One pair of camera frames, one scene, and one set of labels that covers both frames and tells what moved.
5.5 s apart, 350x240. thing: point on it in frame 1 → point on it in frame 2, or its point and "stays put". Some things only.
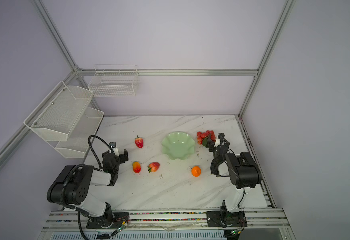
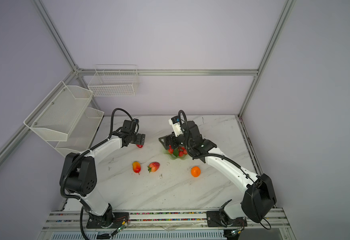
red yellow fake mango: (136, 167) stays put
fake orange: (196, 171) stays put
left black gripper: (125, 155) → (140, 139)
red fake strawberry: (153, 167) stays put
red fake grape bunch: (201, 135) → (182, 151)
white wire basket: (112, 80) stays put
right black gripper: (210, 145) → (171, 139)
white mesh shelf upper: (56, 117) stays put
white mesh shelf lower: (80, 138) stays put
